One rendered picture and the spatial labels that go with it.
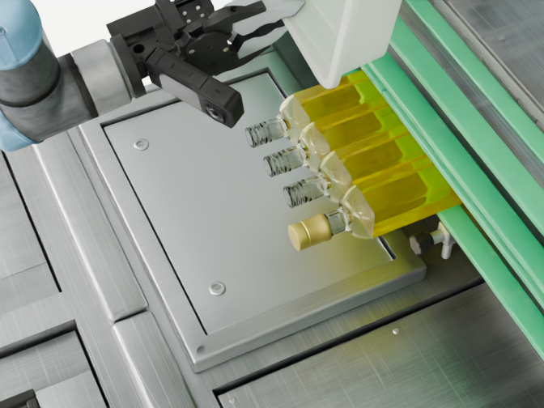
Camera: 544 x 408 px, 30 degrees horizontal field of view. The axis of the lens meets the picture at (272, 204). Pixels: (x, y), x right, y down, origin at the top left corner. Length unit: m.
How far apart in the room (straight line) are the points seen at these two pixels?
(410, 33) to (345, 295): 0.35
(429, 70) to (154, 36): 0.34
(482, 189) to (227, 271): 0.36
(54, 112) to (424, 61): 0.45
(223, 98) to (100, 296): 0.41
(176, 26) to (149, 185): 0.42
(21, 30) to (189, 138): 0.57
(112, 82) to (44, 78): 0.08
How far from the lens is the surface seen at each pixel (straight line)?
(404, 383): 1.33
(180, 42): 1.09
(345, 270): 1.37
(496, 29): 1.29
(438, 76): 1.24
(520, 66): 1.25
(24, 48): 1.00
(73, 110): 1.09
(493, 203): 1.22
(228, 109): 1.06
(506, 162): 1.16
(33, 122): 1.08
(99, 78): 1.08
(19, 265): 1.46
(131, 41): 1.12
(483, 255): 1.29
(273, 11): 1.11
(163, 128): 1.54
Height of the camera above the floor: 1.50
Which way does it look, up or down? 15 degrees down
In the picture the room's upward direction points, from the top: 111 degrees counter-clockwise
